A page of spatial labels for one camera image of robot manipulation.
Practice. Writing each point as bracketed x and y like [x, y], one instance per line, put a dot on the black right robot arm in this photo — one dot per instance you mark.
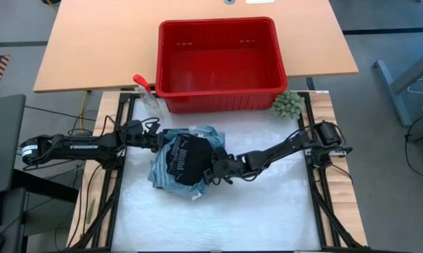
[274, 154]

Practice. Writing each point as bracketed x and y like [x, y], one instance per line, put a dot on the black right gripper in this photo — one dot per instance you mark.
[225, 167]

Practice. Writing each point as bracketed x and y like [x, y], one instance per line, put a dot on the black garment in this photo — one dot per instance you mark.
[190, 158]

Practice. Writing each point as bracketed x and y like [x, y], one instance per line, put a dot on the grey laptop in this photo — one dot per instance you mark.
[4, 123]

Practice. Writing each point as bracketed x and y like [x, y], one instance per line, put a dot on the tan wooden desk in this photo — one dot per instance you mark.
[102, 45]

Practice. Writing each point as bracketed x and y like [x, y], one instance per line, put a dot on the blue striped shirt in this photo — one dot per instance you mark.
[159, 172]

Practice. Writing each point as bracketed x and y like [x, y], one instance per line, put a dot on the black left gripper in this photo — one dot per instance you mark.
[146, 135]

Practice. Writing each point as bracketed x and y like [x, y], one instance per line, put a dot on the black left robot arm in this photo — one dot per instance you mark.
[81, 147]

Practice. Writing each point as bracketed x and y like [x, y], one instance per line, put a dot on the black aluminium frame rail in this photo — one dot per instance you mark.
[325, 211]
[107, 211]

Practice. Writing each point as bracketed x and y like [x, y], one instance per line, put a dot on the red plastic laundry bin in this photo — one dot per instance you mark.
[218, 63]

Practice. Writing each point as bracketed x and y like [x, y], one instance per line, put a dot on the green spiky ball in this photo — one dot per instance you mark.
[288, 104]

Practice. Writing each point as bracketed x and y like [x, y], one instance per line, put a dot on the white desk label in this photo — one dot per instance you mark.
[259, 1]

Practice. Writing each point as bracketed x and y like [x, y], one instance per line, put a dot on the grey desk grommet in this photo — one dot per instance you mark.
[229, 1]

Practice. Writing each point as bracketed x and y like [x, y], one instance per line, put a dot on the grey desk leg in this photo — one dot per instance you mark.
[404, 81]

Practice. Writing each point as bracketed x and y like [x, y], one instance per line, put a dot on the clear spray bottle red trigger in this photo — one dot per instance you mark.
[150, 100]

